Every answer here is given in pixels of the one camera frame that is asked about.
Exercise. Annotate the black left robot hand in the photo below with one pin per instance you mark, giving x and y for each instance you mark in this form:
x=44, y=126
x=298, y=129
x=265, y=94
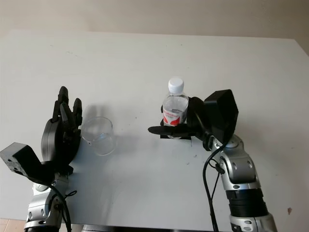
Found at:
x=54, y=137

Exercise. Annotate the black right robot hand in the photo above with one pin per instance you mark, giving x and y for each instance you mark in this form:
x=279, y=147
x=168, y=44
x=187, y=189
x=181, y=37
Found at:
x=195, y=125

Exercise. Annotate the clear plastic water bottle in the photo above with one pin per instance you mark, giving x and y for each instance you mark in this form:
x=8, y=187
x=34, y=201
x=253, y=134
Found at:
x=175, y=106

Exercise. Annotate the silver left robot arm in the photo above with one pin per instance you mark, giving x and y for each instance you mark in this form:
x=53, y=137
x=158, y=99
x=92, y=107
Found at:
x=46, y=207

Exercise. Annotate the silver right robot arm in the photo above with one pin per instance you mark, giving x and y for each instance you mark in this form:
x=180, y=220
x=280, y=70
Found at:
x=243, y=183

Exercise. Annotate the clear glass cup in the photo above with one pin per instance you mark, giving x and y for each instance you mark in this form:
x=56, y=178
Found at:
x=100, y=137

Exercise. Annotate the black robot torso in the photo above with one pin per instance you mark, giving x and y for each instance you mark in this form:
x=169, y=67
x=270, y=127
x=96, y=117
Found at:
x=144, y=228

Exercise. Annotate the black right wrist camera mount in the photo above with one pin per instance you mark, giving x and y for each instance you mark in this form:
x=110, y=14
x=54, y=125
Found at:
x=222, y=113

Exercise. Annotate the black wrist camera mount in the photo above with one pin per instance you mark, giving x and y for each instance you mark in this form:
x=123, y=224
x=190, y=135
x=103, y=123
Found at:
x=19, y=157
x=222, y=113

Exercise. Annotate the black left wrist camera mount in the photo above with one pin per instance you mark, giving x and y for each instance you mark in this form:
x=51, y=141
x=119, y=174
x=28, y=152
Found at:
x=19, y=157

